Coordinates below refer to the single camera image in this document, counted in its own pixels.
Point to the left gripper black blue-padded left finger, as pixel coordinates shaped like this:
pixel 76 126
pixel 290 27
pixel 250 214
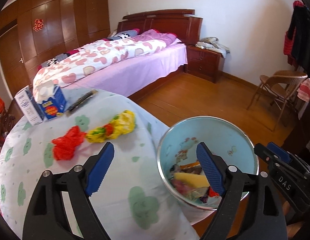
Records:
pixel 46 216

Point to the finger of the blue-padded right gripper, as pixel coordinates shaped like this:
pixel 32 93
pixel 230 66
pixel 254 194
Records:
pixel 278 151

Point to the red plastic bag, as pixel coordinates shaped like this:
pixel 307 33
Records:
pixel 65 146

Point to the yellow plastic bag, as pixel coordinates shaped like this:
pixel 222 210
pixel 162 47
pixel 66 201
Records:
pixel 120 124

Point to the light blue trash bucket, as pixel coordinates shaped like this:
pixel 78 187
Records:
pixel 226 144

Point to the brown wicker folding chair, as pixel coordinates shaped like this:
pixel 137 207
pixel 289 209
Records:
pixel 282 85

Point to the red striped towel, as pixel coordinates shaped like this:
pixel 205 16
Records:
pixel 303 91

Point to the cloud-print white tablecloth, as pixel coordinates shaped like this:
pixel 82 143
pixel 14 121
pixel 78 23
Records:
pixel 131 202

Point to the blue Look milk carton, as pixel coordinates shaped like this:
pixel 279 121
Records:
pixel 50 98

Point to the cluttered wooden side cabinet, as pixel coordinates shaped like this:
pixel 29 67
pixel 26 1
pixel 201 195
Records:
pixel 7 120

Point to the dark hanging coats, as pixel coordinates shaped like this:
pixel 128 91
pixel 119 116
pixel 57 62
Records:
pixel 297 38

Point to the white grey milk carton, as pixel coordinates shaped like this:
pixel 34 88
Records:
pixel 28 106

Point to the dark clear snack packet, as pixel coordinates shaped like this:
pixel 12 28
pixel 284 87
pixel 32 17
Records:
pixel 81 101

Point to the wooden nightstand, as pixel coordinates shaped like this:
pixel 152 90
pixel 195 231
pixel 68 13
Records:
pixel 205 64

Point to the pile of grey clothes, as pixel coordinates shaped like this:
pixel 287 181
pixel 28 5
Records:
pixel 212 44

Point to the heart-print white duvet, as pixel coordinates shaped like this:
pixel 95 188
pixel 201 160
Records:
pixel 94 57

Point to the pink purple blanket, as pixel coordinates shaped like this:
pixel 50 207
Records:
pixel 153 34

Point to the wooden bed with headboard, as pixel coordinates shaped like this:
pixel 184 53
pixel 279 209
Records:
pixel 132 75

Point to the brown wooden wardrobe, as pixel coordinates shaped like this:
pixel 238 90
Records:
pixel 68 24

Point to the cow-print striped pillow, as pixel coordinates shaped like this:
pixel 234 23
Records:
pixel 124 34

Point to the red double-happiness sticker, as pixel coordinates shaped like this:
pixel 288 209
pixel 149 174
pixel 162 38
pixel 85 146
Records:
pixel 38 25

